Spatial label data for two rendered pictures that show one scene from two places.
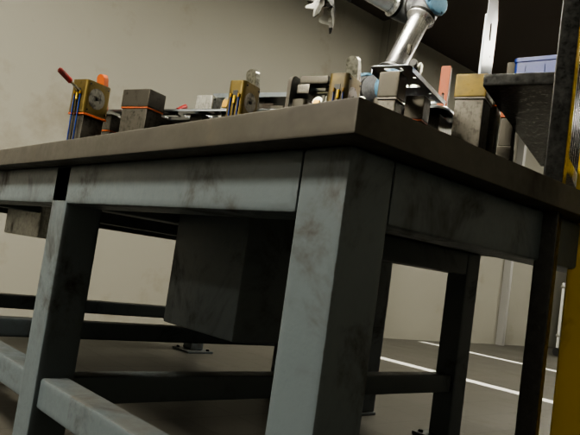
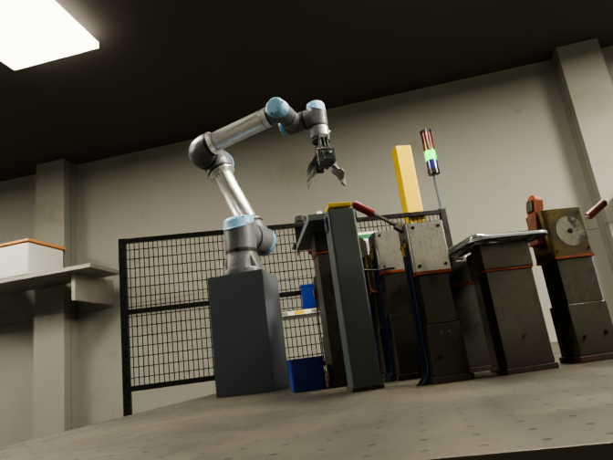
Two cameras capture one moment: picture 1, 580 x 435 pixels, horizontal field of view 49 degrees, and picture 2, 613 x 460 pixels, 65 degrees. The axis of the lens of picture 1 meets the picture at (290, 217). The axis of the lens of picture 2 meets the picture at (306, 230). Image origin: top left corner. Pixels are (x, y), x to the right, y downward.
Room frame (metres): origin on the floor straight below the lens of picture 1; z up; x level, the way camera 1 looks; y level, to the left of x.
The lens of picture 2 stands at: (3.44, 1.30, 0.79)
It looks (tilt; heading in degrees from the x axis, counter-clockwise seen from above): 15 degrees up; 231
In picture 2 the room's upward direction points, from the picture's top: 8 degrees counter-clockwise
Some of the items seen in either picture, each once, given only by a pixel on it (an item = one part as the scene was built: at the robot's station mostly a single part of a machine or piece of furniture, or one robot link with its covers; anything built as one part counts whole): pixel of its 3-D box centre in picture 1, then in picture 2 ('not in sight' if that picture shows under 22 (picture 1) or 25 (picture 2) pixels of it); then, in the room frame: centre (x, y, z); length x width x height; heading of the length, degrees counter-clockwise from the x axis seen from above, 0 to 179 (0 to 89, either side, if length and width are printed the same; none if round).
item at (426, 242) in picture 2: not in sight; (428, 301); (2.53, 0.57, 0.88); 0.12 x 0.07 x 0.36; 150
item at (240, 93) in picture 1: (234, 140); not in sight; (1.88, 0.20, 0.87); 0.12 x 0.07 x 0.35; 150
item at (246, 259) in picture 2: not in sight; (242, 264); (2.54, -0.22, 1.15); 0.15 x 0.15 x 0.10
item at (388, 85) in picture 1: (386, 135); not in sight; (1.43, -0.19, 0.84); 0.05 x 0.05 x 0.29; 60
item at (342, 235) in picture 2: not in sight; (351, 297); (2.61, 0.41, 0.92); 0.08 x 0.08 x 0.44; 60
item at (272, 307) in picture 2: not in sight; (249, 332); (2.54, -0.22, 0.90); 0.20 x 0.20 x 0.40; 41
